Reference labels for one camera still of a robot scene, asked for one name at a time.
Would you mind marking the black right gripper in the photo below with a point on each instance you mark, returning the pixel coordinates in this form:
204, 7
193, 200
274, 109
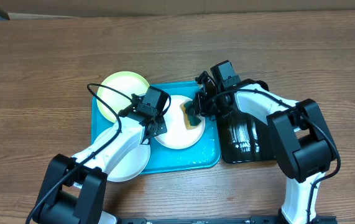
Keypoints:
199, 102

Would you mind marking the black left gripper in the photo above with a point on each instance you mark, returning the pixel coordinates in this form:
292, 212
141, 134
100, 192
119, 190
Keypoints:
162, 127

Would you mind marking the white plate with stain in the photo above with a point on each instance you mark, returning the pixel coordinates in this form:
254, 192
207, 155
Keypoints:
178, 136

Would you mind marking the yellow green sponge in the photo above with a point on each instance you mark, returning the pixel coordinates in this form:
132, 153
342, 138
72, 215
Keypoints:
192, 119

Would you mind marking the yellow-green plate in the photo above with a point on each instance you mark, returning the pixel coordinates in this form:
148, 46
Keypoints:
125, 82

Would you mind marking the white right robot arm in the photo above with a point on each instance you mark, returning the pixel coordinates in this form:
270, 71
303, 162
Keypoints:
297, 133

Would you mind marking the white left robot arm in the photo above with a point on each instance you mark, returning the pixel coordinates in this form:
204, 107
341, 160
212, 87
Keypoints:
73, 188

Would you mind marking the blue plastic tray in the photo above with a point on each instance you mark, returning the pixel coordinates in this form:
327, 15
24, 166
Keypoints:
204, 153

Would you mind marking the white plate at tray corner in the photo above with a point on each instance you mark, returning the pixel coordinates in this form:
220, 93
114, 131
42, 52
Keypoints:
125, 157

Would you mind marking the black water tray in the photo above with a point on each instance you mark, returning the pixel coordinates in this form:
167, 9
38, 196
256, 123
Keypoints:
242, 137

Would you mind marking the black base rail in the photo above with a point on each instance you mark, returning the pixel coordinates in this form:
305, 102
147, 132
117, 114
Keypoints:
196, 221

